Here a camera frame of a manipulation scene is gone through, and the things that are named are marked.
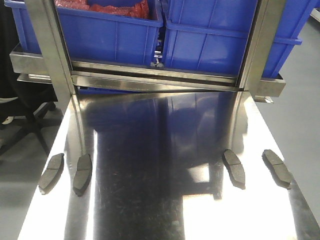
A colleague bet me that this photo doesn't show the black office chair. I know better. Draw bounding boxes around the black office chair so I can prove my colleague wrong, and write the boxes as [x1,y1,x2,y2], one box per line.
[0,82,63,157]

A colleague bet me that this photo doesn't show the right blue plastic bin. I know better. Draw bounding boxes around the right blue plastic bin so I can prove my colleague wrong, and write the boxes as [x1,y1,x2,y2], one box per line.
[161,0,320,78]

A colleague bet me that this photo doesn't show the stainless steel rack frame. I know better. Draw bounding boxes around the stainless steel rack frame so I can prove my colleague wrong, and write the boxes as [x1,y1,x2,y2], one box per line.
[10,0,286,104]

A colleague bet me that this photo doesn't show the grey brake pad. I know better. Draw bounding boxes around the grey brake pad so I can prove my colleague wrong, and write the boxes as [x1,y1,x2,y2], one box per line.
[262,149,293,190]
[72,154,93,197]
[38,153,64,195]
[222,149,246,190]

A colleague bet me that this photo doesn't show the blue plastic bin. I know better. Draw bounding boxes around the blue plastic bin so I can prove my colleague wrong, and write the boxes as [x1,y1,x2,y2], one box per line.
[4,0,164,67]
[161,0,320,78]

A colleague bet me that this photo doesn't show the left blue plastic bin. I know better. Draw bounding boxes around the left blue plastic bin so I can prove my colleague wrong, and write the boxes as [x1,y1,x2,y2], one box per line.
[4,0,164,67]

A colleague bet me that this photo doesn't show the red plastic bag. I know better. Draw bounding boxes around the red plastic bag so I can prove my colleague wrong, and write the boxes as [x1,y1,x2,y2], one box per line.
[54,0,150,19]

